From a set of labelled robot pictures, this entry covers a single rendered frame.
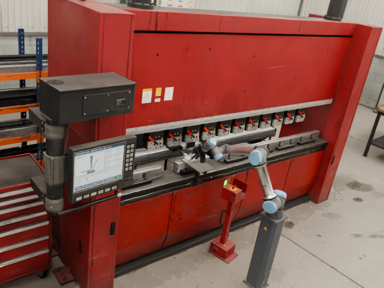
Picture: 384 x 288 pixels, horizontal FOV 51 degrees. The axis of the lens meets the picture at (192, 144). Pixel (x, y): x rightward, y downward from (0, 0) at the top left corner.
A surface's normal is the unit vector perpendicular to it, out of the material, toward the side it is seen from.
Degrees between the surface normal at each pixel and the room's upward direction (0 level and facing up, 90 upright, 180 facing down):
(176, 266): 0
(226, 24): 90
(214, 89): 90
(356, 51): 90
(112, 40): 90
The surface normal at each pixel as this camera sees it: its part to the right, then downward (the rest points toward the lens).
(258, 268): -0.73, 0.18
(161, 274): 0.14, -0.90
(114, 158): 0.69, 0.38
